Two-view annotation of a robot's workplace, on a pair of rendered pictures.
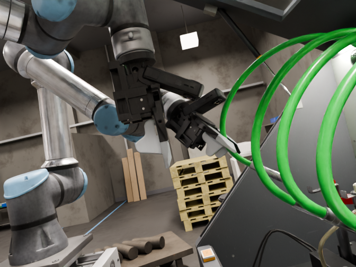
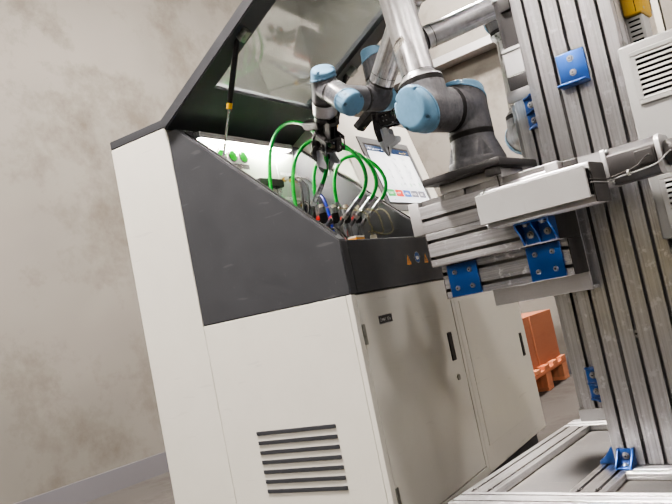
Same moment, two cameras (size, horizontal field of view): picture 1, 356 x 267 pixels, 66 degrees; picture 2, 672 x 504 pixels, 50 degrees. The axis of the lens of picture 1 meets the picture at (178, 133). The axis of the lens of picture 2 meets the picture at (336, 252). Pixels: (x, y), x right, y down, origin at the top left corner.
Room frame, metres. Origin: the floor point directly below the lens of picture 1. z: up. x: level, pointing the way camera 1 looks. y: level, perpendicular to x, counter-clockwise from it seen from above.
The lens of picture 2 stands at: (2.54, 1.21, 0.75)
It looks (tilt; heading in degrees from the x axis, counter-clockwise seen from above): 5 degrees up; 216
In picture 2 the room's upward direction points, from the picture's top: 12 degrees counter-clockwise
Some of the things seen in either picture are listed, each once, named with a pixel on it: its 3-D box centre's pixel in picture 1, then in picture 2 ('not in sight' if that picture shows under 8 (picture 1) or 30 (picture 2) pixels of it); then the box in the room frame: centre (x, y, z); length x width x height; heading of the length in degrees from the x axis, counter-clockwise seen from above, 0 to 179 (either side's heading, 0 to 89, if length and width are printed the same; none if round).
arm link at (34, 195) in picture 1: (31, 194); (463, 108); (0.80, 0.45, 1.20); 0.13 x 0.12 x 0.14; 163
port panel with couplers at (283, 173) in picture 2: not in sight; (296, 202); (0.31, -0.54, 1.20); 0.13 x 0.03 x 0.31; 4
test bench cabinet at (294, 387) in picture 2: not in sight; (355, 413); (0.54, -0.29, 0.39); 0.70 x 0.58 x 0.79; 4
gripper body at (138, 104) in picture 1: (138, 90); (385, 109); (0.51, 0.05, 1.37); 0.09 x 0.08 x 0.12; 94
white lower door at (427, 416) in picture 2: not in sight; (426, 390); (0.52, -0.01, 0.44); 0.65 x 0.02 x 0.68; 4
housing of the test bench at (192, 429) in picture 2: not in sight; (295, 319); (0.22, -0.75, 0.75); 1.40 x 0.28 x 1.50; 4
